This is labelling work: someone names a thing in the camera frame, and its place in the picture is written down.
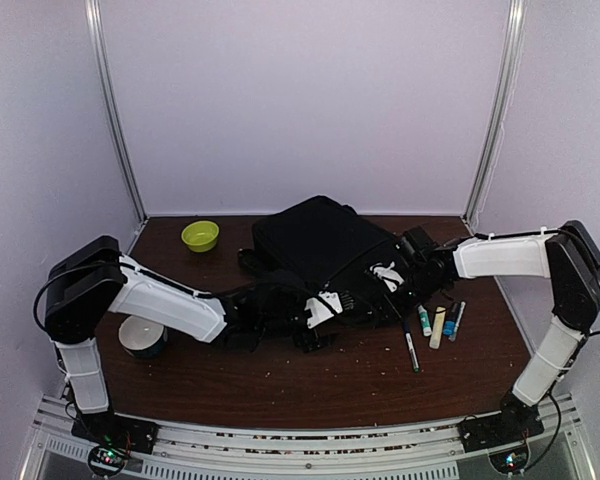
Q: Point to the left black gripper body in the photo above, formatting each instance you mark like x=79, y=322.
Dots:
x=310, y=342

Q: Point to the black student backpack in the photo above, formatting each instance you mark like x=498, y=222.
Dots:
x=320, y=245

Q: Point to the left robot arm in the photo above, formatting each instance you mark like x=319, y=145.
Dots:
x=99, y=279

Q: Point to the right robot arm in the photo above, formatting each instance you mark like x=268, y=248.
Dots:
x=567, y=256

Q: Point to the black green marker pen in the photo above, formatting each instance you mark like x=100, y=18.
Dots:
x=412, y=351

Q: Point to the white green glue stick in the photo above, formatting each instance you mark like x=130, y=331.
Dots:
x=424, y=321

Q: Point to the cream yellow highlighter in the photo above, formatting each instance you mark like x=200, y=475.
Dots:
x=437, y=328

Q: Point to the blue black marker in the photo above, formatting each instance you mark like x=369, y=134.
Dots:
x=450, y=319

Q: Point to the black white pen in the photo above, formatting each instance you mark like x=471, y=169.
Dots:
x=459, y=317

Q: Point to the green plastic bowl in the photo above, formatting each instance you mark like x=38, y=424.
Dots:
x=200, y=236

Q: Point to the right round circuit board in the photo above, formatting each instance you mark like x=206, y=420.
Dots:
x=512, y=460

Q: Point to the round circuit board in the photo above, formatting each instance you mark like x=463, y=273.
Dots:
x=106, y=461
x=512, y=460

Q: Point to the left round circuit board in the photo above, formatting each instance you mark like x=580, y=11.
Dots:
x=106, y=461

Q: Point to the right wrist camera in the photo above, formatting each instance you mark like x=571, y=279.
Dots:
x=388, y=274

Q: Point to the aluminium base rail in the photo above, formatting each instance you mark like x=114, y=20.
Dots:
x=424, y=450

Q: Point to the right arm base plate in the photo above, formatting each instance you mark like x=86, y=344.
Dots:
x=491, y=431

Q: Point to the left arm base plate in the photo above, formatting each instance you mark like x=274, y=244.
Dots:
x=112, y=430

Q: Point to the right aluminium frame post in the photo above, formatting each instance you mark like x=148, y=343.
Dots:
x=505, y=85

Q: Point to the aluminium frame post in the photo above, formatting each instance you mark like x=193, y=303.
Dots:
x=505, y=85
x=97, y=37

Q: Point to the left aluminium frame post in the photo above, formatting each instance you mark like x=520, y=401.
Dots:
x=97, y=37

